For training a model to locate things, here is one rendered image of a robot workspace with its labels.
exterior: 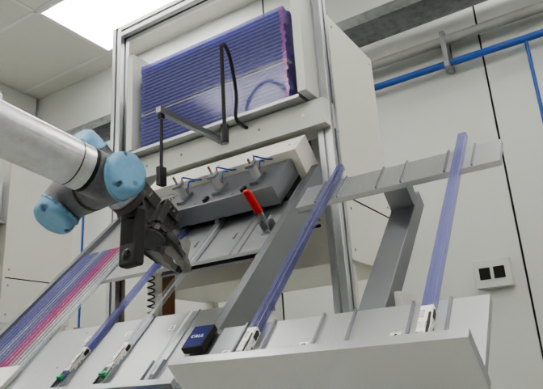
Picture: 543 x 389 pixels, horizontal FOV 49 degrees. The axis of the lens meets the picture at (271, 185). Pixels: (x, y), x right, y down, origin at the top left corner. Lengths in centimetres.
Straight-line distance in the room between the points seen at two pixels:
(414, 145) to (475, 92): 37
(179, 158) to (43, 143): 83
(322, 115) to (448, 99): 161
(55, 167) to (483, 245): 216
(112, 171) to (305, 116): 67
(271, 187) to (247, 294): 31
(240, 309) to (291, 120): 60
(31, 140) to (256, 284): 47
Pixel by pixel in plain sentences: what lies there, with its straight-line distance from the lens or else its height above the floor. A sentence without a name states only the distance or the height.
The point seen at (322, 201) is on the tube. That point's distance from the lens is 97.
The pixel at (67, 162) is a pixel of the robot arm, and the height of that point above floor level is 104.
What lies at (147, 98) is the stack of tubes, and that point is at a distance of 182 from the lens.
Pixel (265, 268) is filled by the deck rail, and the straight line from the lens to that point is 114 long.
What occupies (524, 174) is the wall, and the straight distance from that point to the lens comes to 281.
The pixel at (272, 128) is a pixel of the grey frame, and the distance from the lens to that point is 152.
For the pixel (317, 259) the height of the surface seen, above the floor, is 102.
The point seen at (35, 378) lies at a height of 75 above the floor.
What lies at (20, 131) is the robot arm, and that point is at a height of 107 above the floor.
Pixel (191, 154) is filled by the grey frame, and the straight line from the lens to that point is 167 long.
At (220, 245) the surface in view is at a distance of 131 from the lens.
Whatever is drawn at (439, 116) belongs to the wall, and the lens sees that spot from 300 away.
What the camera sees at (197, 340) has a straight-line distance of 94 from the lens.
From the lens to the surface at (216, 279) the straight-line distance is 173.
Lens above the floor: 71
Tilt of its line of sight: 19 degrees up
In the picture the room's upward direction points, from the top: 4 degrees counter-clockwise
